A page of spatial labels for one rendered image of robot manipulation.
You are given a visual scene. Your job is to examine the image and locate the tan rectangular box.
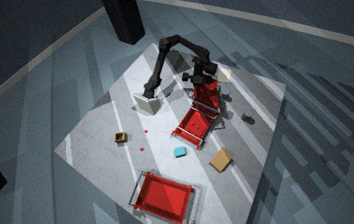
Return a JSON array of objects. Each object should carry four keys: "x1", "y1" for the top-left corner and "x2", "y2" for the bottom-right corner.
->
[{"x1": 210, "y1": 148, "x2": 233, "y2": 173}]

